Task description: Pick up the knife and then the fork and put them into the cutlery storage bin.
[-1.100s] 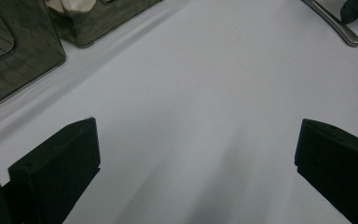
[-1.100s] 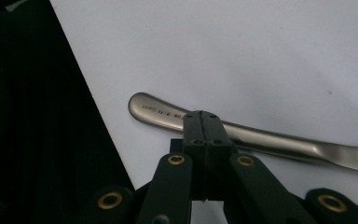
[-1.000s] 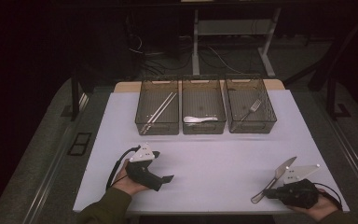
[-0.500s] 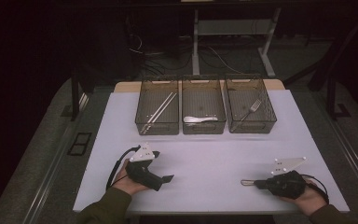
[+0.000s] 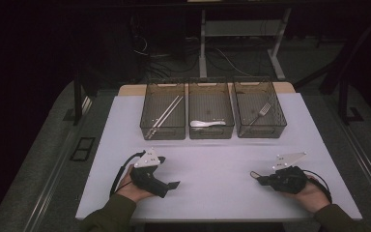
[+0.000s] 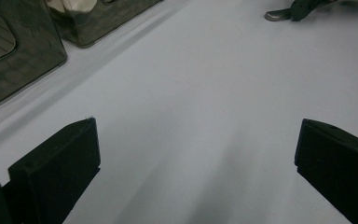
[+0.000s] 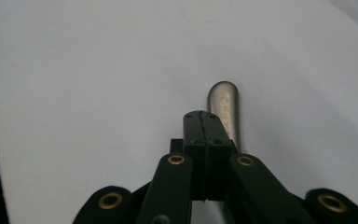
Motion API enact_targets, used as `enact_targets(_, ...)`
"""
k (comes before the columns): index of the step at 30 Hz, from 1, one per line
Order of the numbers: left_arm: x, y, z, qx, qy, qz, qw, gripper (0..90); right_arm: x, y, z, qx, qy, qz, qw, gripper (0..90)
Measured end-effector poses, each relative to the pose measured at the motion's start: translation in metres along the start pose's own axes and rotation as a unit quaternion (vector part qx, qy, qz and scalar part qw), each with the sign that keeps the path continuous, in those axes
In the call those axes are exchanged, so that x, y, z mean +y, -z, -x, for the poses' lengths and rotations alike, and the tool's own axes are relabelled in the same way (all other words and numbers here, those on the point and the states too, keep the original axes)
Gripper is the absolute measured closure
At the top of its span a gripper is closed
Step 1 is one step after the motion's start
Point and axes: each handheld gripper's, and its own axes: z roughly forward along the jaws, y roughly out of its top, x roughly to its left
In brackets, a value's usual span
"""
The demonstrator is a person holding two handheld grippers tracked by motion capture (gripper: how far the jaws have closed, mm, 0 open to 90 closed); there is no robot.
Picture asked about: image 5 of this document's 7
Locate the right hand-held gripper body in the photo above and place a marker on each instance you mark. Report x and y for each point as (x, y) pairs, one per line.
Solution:
(286, 180)

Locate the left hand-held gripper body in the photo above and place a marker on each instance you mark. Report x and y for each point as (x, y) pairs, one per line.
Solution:
(146, 177)

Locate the smoky clear plastic bin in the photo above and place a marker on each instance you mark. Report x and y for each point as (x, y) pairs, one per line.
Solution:
(210, 106)
(174, 125)
(248, 106)

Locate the white ceramic spoon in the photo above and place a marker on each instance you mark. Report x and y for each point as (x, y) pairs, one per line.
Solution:
(203, 123)

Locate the metal fork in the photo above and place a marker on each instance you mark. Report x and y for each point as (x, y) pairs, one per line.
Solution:
(263, 111)

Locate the person's left hand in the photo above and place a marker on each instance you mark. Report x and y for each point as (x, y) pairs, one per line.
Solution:
(132, 191)

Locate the person's right hand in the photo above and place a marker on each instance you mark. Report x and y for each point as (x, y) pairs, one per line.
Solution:
(312, 196)

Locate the black metal stand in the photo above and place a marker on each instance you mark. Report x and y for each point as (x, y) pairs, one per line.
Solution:
(77, 103)
(343, 103)

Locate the white metal desk frame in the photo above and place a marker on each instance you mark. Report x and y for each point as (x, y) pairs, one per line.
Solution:
(203, 48)

